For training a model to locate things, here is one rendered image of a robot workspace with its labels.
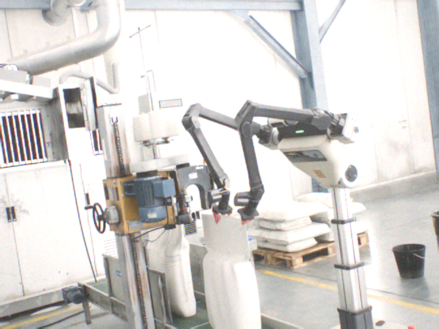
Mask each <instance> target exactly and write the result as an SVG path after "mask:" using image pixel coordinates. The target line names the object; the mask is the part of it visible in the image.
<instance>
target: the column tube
mask: <svg viewBox="0 0 439 329"><path fill-rule="evenodd" d="M96 111H97V119H98V124H99V132H100V137H101V146H102V151H103V159H104V164H105V172H106V180H116V179H120V178H122V173H121V168H120V160H119V155H118V146H117V140H116V133H115V128H114V124H110V116H109V113H116V112H117V113H118V118H119V123H118V130H119V136H120V142H121V147H122V155H123V164H124V169H125V177H126V178H127V177H131V176H133V173H130V169H129V163H131V160H130V154H129V146H128V141H127V133H126V128H125V120H124V114H123V106H122V105H113V106H102V107H100V108H97V109H96ZM102 139H104V142H105V150H106V159H107V160H105V155H104V149H103V141H102ZM108 194H109V199H110V200H115V201H118V200H119V196H118V188H117V187H108ZM114 233H115V239H116V247H117V252H118V260H119V265H120V273H121V278H122V287H123V295H124V300H125V308H126V313H127V322H128V326H129V329H144V324H143V319H142V310H141V305H140V297H139V293H138V283H137V275H136V271H135V262H134V256H133V249H132V244H131V235H130V234H122V233H119V232H114ZM135 240H138V241H139V242H135V246H136V249H137V250H136V252H137V258H138V267H139V271H140V272H139V273H140V280H141V285H142V294H143V298H144V307H145V312H146V320H147V325H148V329H155V325H154V316H153V311H152V303H151V298H150V290H149V284H148V276H147V271H146V263H145V258H144V249H143V244H142V236H141V237H139V238H137V239H135Z"/></svg>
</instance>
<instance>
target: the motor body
mask: <svg viewBox="0 0 439 329"><path fill-rule="evenodd" d="M161 180H162V178H161V175H153V176H148V177H146V176H145V177H139V178H135V179H134V181H135V182H134V183H135V192H136V197H137V205H138V206H140V207H139V208H138V213H139V217H140V220H141V222H142V223H156V222H160V221H163V220H165V219H166V217H167V211H166V206H165V204H164V203H163V198H155V196H154V189H153V182H155V181H161Z"/></svg>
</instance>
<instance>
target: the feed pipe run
mask: <svg viewBox="0 0 439 329"><path fill-rule="evenodd" d="M85 1H86V0H52V1H51V3H50V8H49V9H48V10H42V16H43V18H44V20H45V21H46V22H47V23H48V24H50V25H52V26H61V25H63V24H64V23H65V22H66V21H67V18H68V17H69V16H70V15H71V14H72V19H73V27H74V35H75V38H73V39H72V40H73V43H72V44H74V45H72V46H74V47H73V48H75V49H73V50H76V51H74V52H76V53H75V54H77V55H76V56H78V57H79V60H80V61H79V60H78V61H79V62H80V63H79V67H80V71H82V72H85V71H84V62H83V61H86V60H89V59H93V58H95V57H99V56H101V55H103V54H105V53H107V52H108V51H109V50H110V49H111V48H113V47H114V45H115V43H116V42H117V41H118V39H119V37H120V33H121V30H122V19H121V14H120V6H121V4H120V2H119V1H120V0H93V3H94V6H93V7H94V9H95V11H96V16H97V27H96V29H95V31H93V32H92V33H89V34H87V35H82V36H79V31H78V23H77V18H76V10H79V9H80V7H78V6H80V5H82V4H84V3H85ZM76 58H77V57H76Z"/></svg>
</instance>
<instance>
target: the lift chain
mask: <svg viewBox="0 0 439 329"><path fill-rule="evenodd" d="M116 126H117V127H116ZM114 128H115V133H116V140H117V146H118V155H119V160H120V168H121V173H122V178H123V176H124V177H125V169H124V164H123V155H122V147H121V142H120V136H119V130H118V122H117V121H115V122H114ZM117 135H118V136H117ZM118 143H120V144H118ZM120 154H121V155H120ZM120 157H121V158H120ZM121 160H122V161H121ZM122 165H123V166H122ZM122 168H123V169H122ZM122 171H123V172H122ZM130 235H131V244H132V249H133V256H134V262H135V271H136V275H137V283H138V293H139V297H140V305H141V310H142V319H143V324H144V329H148V325H147V320H146V312H145V307H144V298H143V294H142V285H141V280H140V273H139V272H140V271H139V267H138V258H137V252H136V250H137V249H136V246H135V241H132V239H133V238H135V236H134V233H130ZM132 237H133V238H132ZM133 242H134V243H133ZM135 253H136V254H135ZM135 256H136V257H135ZM135 259H136V260H135ZM136 264H137V265H136ZM137 270H138V271H137ZM139 286H140V287H139ZM140 291H141V292H140ZM142 302H143V303H142ZM142 305H143V306H142ZM143 308H144V309H143ZM143 313H144V314H143ZM145 324H146V325H145Z"/></svg>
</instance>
